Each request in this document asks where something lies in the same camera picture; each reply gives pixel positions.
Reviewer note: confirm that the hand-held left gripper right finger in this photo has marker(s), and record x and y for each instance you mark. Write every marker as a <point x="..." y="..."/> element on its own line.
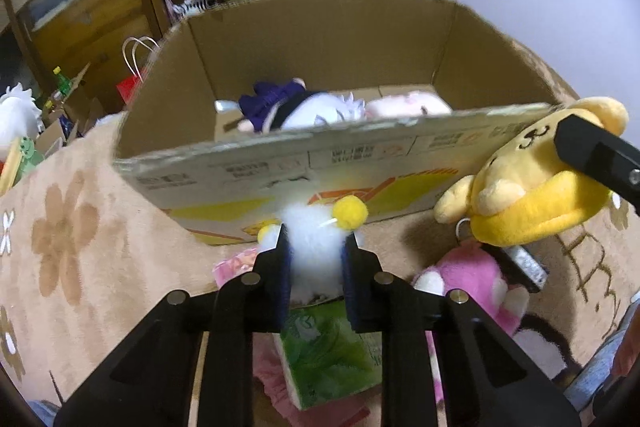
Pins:
<point x="351" y="289"/>

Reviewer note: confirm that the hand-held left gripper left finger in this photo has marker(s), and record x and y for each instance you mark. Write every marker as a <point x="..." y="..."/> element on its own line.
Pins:
<point x="281" y="279"/>

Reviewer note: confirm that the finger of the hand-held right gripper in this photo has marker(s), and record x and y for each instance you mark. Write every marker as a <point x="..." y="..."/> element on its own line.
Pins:
<point x="522" y="266"/>
<point x="597" y="154"/>

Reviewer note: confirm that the white fluffy plush yellow pompoms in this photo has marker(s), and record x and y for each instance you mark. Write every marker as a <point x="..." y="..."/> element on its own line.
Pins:
<point x="314" y="247"/>

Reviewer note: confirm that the yellow bear plush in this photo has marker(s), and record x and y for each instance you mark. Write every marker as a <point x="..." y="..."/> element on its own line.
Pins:
<point x="530" y="179"/>

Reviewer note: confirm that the large cardboard box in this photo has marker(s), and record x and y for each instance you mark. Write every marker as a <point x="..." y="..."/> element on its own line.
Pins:
<point x="350" y="172"/>

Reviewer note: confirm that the pink plush toy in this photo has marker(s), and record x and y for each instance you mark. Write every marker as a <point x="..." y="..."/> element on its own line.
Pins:
<point x="470" y="287"/>

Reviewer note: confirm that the green tissue pack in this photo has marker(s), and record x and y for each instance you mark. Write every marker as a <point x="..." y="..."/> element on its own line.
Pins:
<point x="327" y="349"/>

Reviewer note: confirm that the pink frilly cloth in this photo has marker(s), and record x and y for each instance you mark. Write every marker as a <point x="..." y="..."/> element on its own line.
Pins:
<point x="265" y="374"/>

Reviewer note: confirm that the person's jeans leg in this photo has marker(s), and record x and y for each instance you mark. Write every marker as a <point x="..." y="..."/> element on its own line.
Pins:
<point x="600" y="367"/>

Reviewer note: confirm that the navy plush doll white hair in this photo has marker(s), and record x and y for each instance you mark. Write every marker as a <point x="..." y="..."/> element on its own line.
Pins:
<point x="280" y="109"/>

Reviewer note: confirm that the beige flower blanket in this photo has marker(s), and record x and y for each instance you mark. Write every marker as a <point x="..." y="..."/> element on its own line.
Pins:
<point x="90" y="257"/>

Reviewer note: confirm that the pale pink plush doll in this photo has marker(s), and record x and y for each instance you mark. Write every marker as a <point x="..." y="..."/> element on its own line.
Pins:
<point x="406" y="105"/>

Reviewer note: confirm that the small open cardboard box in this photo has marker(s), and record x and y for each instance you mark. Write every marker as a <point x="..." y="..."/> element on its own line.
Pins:
<point x="67" y="119"/>

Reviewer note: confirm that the green frog toy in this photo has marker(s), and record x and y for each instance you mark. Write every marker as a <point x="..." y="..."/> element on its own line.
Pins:
<point x="25" y="156"/>

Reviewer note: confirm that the zebra striped toy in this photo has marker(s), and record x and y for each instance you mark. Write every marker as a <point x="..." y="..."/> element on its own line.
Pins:
<point x="194" y="4"/>

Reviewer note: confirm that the green bottle yellow cap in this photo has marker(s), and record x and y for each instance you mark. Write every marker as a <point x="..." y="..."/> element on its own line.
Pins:
<point x="61" y="82"/>

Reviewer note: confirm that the white plush toy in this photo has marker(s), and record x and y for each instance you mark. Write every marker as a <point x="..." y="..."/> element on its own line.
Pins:
<point x="17" y="114"/>

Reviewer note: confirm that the wooden cabinet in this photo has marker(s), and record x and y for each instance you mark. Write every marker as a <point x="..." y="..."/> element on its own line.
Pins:
<point x="82" y="12"/>

